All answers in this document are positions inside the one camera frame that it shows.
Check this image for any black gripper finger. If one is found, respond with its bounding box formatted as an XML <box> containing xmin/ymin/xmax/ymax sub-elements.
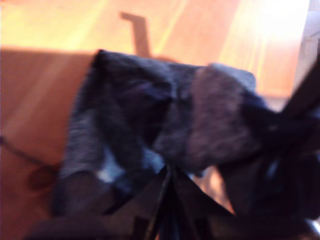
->
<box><xmin>271</xmin><ymin>59</ymin><xmax>320</xmax><ymax>141</ymax></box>
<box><xmin>171</xmin><ymin>166</ymin><xmax>236</xmax><ymax>240</ymax></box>
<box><xmin>104</xmin><ymin>165</ymin><xmax>173</xmax><ymax>240</ymax></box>
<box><xmin>262</xmin><ymin>126</ymin><xmax>320</xmax><ymax>221</ymax></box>

